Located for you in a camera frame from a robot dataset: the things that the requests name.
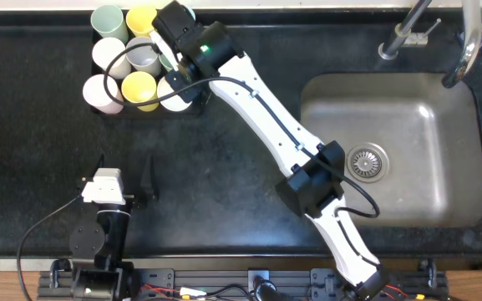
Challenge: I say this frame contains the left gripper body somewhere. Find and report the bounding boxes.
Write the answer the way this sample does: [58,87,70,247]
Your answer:
[124,194,144,210]

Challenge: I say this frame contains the pink cup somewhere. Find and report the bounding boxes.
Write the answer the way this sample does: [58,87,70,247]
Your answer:
[82,74,124,115]

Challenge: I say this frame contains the yellow cup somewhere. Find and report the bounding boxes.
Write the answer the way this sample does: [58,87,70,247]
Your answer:
[120,70,160,113]
[124,4,160,38]

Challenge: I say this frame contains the white cup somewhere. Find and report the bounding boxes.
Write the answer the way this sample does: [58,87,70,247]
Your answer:
[155,76,194,113]
[91,37,132,80]

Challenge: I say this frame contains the black tray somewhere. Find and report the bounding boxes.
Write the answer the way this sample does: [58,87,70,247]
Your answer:
[89,24,206,119]

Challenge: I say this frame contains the grey cup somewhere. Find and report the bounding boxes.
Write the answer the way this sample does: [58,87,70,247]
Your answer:
[124,36,162,78]

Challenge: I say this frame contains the steel sink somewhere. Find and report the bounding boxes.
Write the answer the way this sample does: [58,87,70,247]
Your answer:
[300,73,482,229]

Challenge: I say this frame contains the steel tap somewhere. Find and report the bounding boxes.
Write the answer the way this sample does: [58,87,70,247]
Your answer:
[377,0,482,89]

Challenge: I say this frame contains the mounting rail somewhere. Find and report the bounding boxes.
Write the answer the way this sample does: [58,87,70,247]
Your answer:
[38,258,450,301]

